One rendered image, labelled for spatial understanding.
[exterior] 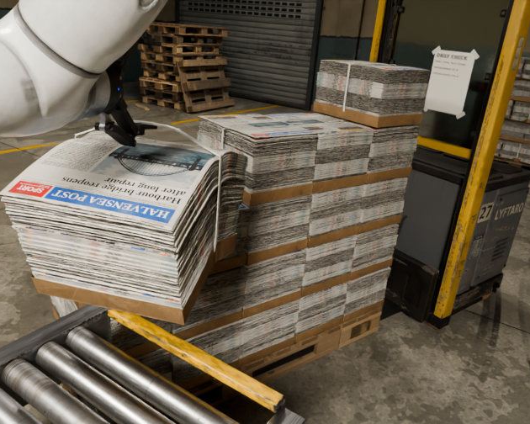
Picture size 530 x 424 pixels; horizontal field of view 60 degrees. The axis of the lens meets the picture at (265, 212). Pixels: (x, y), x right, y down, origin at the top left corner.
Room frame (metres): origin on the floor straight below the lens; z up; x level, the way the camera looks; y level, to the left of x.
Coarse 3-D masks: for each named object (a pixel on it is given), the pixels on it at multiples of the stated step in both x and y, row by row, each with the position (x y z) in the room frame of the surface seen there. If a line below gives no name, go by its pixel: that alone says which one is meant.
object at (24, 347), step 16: (64, 320) 0.80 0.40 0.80; (80, 320) 0.81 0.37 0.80; (96, 320) 0.83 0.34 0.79; (32, 336) 0.74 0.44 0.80; (48, 336) 0.75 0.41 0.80; (64, 336) 0.76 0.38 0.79; (0, 352) 0.69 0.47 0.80; (16, 352) 0.69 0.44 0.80; (32, 352) 0.70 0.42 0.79; (0, 368) 0.65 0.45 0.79; (0, 384) 0.65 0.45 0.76; (16, 400) 0.67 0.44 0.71
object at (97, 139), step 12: (96, 132) 0.90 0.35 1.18; (84, 144) 0.81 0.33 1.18; (96, 144) 0.81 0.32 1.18; (108, 144) 0.82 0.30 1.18; (144, 144) 0.84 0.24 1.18; (156, 144) 0.85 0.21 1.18; (168, 144) 0.86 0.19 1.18; (180, 144) 0.87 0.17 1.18; (168, 156) 0.77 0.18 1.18; (180, 156) 0.78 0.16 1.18; (192, 156) 0.78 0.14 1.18; (204, 156) 0.79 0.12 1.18; (216, 156) 0.81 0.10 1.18; (216, 168) 0.79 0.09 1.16; (216, 180) 0.80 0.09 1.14; (216, 192) 0.81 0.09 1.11; (216, 204) 0.81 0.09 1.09
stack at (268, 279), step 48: (336, 192) 1.73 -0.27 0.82; (240, 240) 1.44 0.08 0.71; (288, 240) 1.58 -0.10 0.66; (336, 240) 1.75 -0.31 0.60; (240, 288) 1.45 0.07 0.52; (288, 288) 1.59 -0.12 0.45; (336, 288) 1.77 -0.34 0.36; (240, 336) 1.46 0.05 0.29; (288, 336) 1.62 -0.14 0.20; (336, 336) 1.80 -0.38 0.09
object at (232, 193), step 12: (228, 156) 0.85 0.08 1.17; (240, 156) 0.94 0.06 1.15; (228, 168) 0.87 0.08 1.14; (240, 168) 0.95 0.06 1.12; (228, 180) 0.87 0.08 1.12; (240, 180) 0.96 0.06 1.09; (228, 192) 0.87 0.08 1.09; (240, 192) 0.97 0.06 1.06; (228, 204) 0.88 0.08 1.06; (228, 216) 0.89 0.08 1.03; (228, 228) 0.90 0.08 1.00
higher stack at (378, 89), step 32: (320, 64) 2.12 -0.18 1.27; (352, 64) 1.99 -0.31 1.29; (384, 64) 2.15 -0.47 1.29; (320, 96) 2.10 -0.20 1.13; (352, 96) 1.95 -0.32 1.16; (384, 96) 1.85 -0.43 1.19; (416, 96) 1.97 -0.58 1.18; (384, 128) 1.88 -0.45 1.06; (416, 128) 1.98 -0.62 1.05; (384, 160) 1.88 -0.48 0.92; (384, 192) 1.91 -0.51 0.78; (352, 256) 1.83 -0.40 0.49; (384, 256) 1.96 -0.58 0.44; (352, 288) 1.84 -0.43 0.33; (384, 288) 1.99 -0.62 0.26; (352, 320) 1.86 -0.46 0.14
